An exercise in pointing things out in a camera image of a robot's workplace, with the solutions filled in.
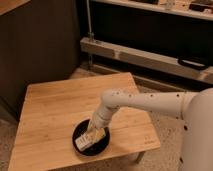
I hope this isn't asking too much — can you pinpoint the black handle on beam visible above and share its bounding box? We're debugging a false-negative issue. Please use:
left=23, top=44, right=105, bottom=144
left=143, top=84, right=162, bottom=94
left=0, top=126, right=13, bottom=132
left=177, top=58, right=209, bottom=71

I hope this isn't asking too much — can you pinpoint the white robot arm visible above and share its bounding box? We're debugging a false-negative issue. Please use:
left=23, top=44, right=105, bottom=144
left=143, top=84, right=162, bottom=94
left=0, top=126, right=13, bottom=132
left=82, top=88, right=213, bottom=171

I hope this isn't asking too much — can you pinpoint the upper wooden shelf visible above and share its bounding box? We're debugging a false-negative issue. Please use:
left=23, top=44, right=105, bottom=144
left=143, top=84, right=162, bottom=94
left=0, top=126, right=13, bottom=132
left=93, top=0, right=213, bottom=21

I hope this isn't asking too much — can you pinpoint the metal vertical pole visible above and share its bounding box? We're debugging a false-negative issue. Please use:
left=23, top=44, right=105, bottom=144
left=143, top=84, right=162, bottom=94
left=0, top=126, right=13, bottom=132
left=86, top=0, right=94, bottom=42

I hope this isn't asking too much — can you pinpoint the black ceramic bowl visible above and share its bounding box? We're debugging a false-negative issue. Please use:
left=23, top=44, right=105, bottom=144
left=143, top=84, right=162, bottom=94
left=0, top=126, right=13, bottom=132
left=72, top=119, right=110, bottom=156

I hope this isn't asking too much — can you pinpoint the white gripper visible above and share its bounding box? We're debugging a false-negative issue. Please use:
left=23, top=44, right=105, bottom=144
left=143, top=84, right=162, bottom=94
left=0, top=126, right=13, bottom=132
left=82, top=120, right=105, bottom=142

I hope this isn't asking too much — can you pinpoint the wooden side table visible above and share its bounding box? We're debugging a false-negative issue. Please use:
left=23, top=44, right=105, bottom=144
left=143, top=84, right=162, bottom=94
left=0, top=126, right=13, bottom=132
left=8, top=73, right=160, bottom=171

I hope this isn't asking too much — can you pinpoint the grey metal beam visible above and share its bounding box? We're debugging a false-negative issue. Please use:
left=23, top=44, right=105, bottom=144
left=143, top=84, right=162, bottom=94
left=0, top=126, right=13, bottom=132
left=80, top=37, right=213, bottom=84

